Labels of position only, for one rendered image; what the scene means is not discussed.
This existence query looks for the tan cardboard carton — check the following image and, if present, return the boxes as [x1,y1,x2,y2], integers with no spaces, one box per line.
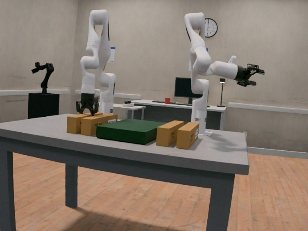
[176,122,199,149]
[156,120,184,147]
[67,112,103,134]
[81,113,118,136]

